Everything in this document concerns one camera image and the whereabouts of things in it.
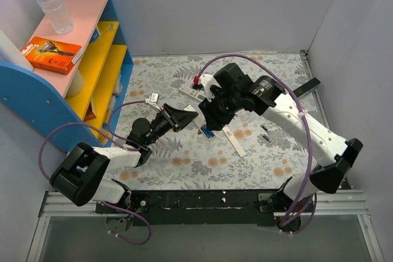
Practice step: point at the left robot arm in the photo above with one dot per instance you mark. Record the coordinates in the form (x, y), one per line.
(80, 177)

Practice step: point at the black rectangular box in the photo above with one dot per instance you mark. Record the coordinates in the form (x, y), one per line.
(307, 87)

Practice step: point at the white remote battery cover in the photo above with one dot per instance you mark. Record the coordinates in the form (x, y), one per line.
(232, 139)

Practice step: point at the white air conditioner remote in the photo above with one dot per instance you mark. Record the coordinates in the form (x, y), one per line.
(190, 92)

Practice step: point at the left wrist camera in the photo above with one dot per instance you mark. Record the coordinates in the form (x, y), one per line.
(152, 101)

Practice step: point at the blue battery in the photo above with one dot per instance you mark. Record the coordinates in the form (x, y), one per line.
(209, 134)
(202, 130)

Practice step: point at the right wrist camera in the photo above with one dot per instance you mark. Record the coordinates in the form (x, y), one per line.
(205, 82)

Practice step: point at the blue shelf unit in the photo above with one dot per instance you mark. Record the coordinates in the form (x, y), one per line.
(70, 109)

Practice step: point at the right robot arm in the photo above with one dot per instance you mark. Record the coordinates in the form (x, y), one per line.
(231, 90)

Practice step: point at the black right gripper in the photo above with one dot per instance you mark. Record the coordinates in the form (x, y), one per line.
(213, 114)

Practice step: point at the floral table mat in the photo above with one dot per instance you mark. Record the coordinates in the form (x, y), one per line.
(187, 160)

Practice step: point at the orange razor box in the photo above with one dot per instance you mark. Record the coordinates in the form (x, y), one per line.
(53, 56)

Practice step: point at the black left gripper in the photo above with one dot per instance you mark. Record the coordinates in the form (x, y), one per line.
(171, 117)

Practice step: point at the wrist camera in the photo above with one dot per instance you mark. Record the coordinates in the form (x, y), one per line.
(152, 101)
(205, 82)

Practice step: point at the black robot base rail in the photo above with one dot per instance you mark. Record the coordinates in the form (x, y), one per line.
(214, 207)

